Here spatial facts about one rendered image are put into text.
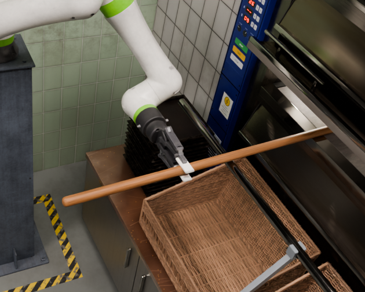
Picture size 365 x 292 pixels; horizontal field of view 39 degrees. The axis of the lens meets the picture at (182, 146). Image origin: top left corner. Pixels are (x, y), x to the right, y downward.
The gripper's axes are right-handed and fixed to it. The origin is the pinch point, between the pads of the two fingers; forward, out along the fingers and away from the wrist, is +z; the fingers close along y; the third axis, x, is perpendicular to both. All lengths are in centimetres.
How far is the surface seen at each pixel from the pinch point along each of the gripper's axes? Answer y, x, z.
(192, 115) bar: 2.1, -17.9, -24.9
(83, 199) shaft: -0.6, 34.0, 1.5
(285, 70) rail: -23.8, -40.4, -10.4
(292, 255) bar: 3.9, -16.1, 38.5
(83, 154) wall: 114, -21, -123
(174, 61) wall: 32, -55, -96
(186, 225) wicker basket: 61, -25, -18
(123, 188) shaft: -0.6, 21.6, 1.5
